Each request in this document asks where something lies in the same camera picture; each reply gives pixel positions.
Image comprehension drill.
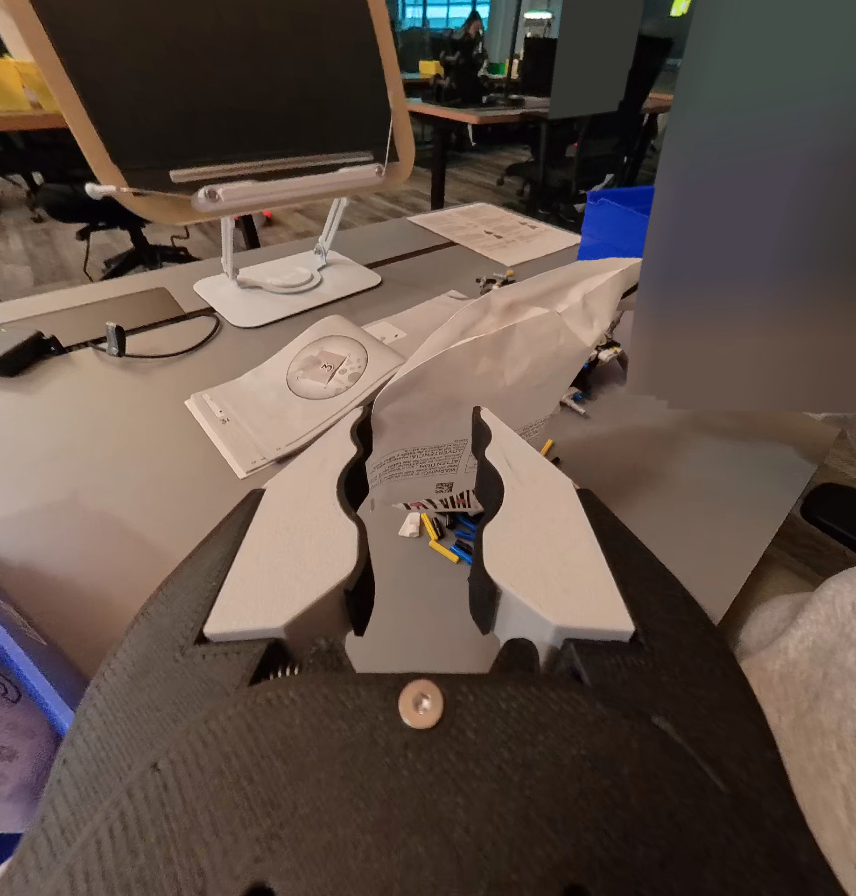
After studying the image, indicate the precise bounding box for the printed white paper bag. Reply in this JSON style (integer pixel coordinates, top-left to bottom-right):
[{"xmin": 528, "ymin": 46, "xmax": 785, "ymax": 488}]
[{"xmin": 368, "ymin": 258, "xmax": 642, "ymax": 515}]

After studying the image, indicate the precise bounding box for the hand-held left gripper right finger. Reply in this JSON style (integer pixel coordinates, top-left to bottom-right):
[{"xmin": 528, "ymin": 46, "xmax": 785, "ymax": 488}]
[{"xmin": 468, "ymin": 406, "xmax": 638, "ymax": 655}]

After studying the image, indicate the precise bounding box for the heap of mixed lego pieces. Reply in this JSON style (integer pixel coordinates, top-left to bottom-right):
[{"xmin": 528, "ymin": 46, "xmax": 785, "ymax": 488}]
[{"xmin": 399, "ymin": 437, "xmax": 561, "ymax": 565}]

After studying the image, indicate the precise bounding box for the dark office desk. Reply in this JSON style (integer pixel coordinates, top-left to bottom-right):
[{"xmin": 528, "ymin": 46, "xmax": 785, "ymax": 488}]
[{"xmin": 403, "ymin": 94, "xmax": 674, "ymax": 211}]

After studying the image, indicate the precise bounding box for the black chair armrest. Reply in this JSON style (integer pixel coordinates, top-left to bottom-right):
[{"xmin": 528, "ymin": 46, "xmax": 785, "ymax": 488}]
[{"xmin": 799, "ymin": 483, "xmax": 856, "ymax": 561}]

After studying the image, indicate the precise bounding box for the black wood-edged board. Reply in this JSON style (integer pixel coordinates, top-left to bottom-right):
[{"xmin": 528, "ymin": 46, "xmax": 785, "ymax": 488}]
[{"xmin": 0, "ymin": 0, "xmax": 418, "ymax": 226}]

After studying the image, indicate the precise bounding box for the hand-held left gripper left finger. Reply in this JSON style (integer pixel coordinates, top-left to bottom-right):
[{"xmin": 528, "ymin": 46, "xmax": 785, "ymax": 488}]
[{"xmin": 203, "ymin": 406, "xmax": 373, "ymax": 641}]

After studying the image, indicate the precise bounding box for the printed paper sheet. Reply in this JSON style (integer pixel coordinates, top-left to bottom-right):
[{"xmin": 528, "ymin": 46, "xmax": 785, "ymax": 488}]
[{"xmin": 407, "ymin": 203, "xmax": 583, "ymax": 266}]

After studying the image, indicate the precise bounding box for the partly built lego model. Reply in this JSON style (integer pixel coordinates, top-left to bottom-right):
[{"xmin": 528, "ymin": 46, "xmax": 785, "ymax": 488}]
[{"xmin": 557, "ymin": 308, "xmax": 628, "ymax": 421}]

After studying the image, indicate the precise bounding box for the white folding stand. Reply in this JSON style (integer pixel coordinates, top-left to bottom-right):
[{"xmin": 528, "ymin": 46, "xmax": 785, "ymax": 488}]
[{"xmin": 85, "ymin": 162, "xmax": 387, "ymax": 329}]

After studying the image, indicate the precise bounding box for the black office chair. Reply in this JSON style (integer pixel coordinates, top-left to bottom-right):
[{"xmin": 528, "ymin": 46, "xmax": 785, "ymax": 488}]
[{"xmin": 39, "ymin": 175, "xmax": 199, "ymax": 281}]

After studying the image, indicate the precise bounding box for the black power adapter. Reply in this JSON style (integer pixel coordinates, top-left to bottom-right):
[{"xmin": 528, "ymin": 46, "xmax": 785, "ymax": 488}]
[{"xmin": 0, "ymin": 323, "xmax": 54, "ymax": 379}]

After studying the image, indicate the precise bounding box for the long wooden table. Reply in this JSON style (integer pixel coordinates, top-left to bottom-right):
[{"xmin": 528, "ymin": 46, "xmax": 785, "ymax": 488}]
[{"xmin": 0, "ymin": 108, "xmax": 70, "ymax": 135}]

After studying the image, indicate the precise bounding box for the lego instruction booklet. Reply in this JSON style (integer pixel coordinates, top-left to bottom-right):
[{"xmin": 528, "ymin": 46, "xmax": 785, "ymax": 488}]
[{"xmin": 185, "ymin": 290, "xmax": 479, "ymax": 480}]

